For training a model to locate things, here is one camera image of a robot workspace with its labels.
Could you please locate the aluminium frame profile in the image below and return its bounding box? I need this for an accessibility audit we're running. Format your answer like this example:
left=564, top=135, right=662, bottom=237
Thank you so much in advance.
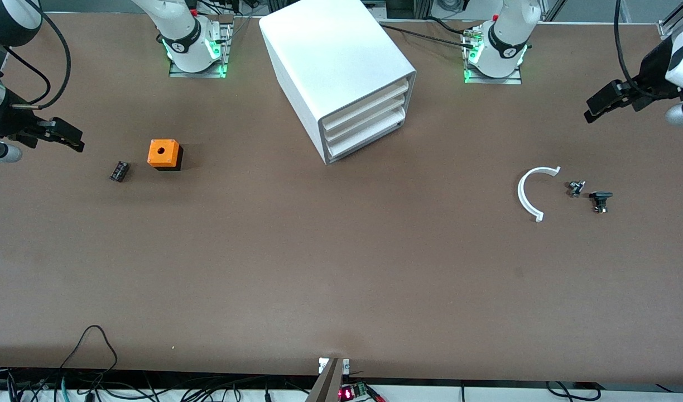
left=657, top=0, right=683, bottom=40

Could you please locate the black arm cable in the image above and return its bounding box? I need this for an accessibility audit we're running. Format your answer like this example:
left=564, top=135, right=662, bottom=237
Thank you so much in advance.
left=614, top=0, right=655, bottom=98
left=4, top=8, right=72, bottom=109

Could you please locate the circuit board with red light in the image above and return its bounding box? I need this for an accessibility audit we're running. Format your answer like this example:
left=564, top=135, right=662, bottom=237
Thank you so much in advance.
left=339, top=381, right=384, bottom=402

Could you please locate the white plastic tray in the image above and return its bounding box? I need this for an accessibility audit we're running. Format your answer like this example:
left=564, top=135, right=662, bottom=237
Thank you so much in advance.
left=320, top=78, right=411, bottom=130

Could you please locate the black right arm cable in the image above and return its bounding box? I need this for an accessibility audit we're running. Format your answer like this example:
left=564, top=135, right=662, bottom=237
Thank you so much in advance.
left=4, top=8, right=72, bottom=109

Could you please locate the straight black cable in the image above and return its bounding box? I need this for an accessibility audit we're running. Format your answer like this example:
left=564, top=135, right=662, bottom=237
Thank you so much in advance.
left=378, top=22, right=482, bottom=48

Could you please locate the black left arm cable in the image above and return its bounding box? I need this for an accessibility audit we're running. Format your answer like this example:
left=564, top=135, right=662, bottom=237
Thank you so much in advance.
left=614, top=0, right=655, bottom=98

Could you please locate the black flat-head switch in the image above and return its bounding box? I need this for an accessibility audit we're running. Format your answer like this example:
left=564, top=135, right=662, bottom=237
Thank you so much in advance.
left=589, top=191, right=614, bottom=214

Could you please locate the looped black cable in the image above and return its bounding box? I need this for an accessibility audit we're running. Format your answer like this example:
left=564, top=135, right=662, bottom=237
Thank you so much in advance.
left=60, top=325, right=118, bottom=386

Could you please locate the white curved bracket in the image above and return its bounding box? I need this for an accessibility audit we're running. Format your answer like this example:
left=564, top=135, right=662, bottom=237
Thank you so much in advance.
left=517, top=166, right=561, bottom=223

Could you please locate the orange box with hole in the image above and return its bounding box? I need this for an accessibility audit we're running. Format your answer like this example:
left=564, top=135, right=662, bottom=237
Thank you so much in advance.
left=147, top=139, right=184, bottom=171

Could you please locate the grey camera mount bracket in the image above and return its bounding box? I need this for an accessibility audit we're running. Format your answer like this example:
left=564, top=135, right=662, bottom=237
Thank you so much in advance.
left=305, top=357, right=350, bottom=402

